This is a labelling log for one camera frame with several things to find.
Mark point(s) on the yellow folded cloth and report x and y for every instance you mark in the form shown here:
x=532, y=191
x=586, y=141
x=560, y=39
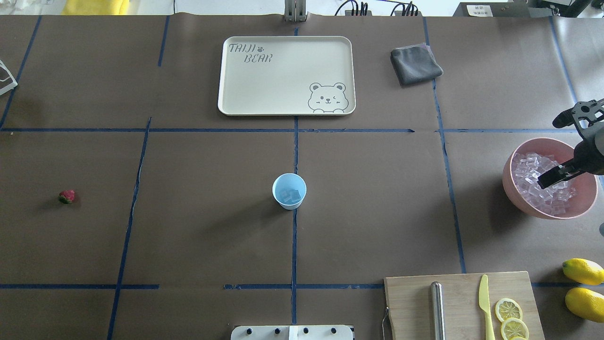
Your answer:
x=95, y=7

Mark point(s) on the light blue plastic cup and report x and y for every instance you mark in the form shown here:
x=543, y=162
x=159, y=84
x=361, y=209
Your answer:
x=290, y=181

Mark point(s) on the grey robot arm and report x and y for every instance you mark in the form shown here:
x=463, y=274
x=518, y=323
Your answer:
x=588, y=157

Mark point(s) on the yellow plastic knife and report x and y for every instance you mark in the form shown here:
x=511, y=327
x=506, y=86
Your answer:
x=485, y=307

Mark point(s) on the whole lemon near bowl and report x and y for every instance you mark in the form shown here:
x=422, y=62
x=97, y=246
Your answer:
x=586, y=304

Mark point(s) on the cream bear tray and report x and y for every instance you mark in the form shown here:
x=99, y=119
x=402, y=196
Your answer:
x=287, y=76

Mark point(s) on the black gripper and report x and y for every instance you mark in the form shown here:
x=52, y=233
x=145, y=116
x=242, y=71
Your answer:
x=590, y=150

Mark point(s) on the clear ice cube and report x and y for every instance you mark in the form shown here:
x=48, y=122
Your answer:
x=295, y=197
x=284, y=195

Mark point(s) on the aluminium frame post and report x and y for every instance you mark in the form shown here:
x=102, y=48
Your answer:
x=295, y=11

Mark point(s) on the wooden cutting board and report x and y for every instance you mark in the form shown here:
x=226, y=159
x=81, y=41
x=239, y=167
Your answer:
x=410, y=303

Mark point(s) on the lemon slices row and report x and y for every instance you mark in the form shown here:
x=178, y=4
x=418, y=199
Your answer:
x=510, y=315

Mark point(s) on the steel handled knife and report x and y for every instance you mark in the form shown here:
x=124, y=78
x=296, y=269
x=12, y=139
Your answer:
x=437, y=294

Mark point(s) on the grey folded cloth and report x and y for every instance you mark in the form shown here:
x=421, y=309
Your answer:
x=415, y=64

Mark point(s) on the pink bowl of ice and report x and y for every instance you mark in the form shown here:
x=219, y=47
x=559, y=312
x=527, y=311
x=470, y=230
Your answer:
x=564, y=200

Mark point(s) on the black power strip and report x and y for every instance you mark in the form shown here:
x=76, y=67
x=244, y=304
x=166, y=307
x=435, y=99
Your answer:
x=398, y=12

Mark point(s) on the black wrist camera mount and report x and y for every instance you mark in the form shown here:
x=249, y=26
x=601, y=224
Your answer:
x=582, y=115

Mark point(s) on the whole lemon far side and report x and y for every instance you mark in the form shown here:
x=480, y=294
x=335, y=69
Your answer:
x=583, y=271

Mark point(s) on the red strawberry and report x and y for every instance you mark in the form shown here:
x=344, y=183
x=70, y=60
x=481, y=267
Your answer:
x=67, y=196

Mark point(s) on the white wire cup rack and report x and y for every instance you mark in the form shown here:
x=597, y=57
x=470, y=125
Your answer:
x=7, y=80

